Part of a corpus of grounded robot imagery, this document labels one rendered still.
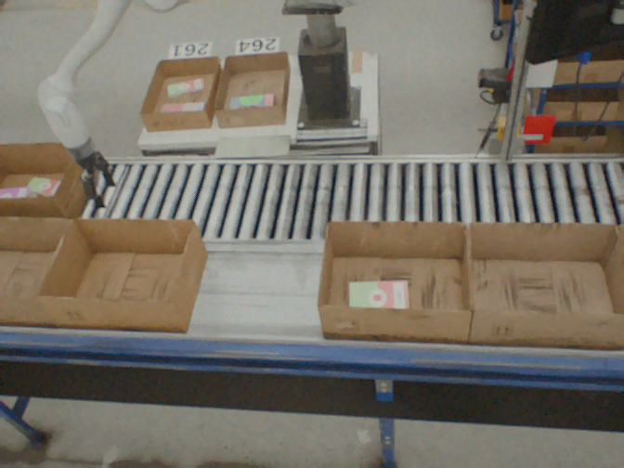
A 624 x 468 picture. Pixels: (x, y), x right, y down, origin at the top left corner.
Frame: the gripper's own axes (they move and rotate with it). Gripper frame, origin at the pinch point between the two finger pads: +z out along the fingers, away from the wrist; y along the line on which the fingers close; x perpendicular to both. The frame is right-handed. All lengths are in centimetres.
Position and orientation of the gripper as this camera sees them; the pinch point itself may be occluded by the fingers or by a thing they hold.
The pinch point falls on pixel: (105, 193)
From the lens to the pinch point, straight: 233.0
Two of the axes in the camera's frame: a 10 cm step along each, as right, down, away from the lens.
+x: -9.9, -0.2, 1.5
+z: 1.1, 6.4, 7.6
